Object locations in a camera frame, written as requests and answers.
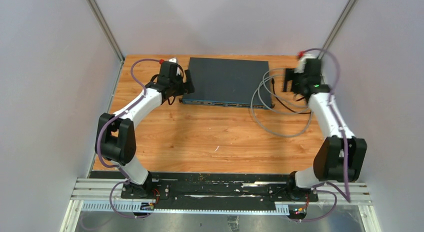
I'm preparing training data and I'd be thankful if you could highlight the black power cable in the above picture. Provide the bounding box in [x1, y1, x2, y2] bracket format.
[271, 78, 312, 115]

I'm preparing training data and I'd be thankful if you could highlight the grey ethernet cable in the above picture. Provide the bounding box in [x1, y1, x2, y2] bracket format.
[250, 68, 314, 139]

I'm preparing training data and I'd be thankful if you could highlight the dark blue network switch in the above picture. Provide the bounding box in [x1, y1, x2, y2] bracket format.
[179, 57, 274, 110]

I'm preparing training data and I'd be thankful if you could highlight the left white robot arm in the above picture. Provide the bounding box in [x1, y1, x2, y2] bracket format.
[95, 58, 195, 199]

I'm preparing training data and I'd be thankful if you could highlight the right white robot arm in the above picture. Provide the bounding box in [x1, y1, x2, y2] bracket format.
[284, 54, 368, 201]

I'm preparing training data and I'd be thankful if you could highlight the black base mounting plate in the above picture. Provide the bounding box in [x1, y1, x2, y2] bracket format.
[89, 171, 355, 212]

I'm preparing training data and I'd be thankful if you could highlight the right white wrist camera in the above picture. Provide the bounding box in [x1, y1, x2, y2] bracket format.
[294, 54, 314, 73]

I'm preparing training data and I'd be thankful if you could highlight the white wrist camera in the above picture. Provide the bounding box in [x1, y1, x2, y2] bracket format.
[294, 54, 314, 73]
[168, 57, 184, 76]

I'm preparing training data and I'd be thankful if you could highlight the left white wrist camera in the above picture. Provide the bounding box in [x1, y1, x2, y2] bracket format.
[168, 57, 184, 76]

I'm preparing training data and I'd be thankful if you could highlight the right aluminium corner post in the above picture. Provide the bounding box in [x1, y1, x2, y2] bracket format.
[322, 0, 358, 51]

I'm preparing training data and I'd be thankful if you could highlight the aluminium corner post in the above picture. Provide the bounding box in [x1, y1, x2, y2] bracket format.
[86, 0, 125, 64]
[322, 0, 358, 51]

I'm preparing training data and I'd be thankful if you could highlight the left aluminium corner post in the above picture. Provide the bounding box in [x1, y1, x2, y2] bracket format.
[86, 0, 125, 64]

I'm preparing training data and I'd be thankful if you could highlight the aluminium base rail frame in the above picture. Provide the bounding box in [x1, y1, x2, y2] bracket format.
[60, 178, 381, 232]

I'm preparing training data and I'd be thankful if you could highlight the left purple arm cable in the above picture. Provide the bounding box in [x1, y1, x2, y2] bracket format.
[96, 58, 165, 220]

